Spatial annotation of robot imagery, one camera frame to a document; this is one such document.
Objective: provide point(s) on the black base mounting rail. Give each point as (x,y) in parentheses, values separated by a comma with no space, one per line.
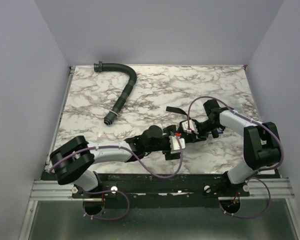
(147,191)

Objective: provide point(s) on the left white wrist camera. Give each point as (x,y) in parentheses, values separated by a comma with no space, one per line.
(176,143)

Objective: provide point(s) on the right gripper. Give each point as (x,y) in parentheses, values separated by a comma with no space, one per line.
(193,133)

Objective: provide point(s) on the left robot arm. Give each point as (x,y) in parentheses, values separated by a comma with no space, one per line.
(70,162)

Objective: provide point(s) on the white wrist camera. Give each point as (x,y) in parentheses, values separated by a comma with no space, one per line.
(176,143)
(189,126)

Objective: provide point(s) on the black folding umbrella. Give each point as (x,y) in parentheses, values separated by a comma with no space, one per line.
(219,129)

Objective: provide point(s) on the aluminium table frame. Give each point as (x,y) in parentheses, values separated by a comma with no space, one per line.
(53,214)

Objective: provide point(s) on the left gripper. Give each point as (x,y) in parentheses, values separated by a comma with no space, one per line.
(169,149)

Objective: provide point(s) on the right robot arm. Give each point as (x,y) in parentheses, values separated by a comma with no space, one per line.
(262,148)

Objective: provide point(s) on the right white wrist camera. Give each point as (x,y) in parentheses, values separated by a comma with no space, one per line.
(189,126)

